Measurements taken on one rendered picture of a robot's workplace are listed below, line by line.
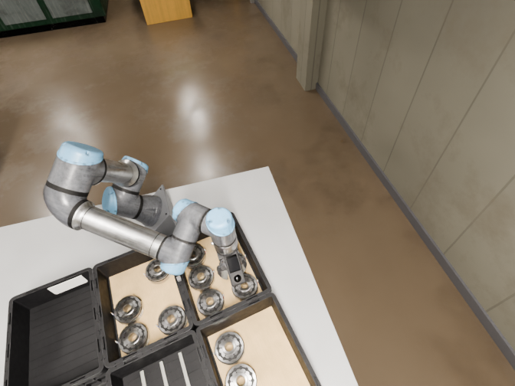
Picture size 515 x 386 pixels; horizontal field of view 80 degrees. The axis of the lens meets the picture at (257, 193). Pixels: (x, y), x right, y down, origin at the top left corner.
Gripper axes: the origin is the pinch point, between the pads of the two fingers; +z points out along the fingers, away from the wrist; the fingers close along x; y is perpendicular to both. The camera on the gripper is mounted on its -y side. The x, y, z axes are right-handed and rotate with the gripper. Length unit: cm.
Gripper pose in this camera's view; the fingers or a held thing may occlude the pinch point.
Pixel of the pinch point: (234, 276)
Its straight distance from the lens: 114.6
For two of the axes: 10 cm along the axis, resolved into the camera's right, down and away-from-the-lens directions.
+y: -3.3, -7.3, 6.0
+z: 0.4, 6.3, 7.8
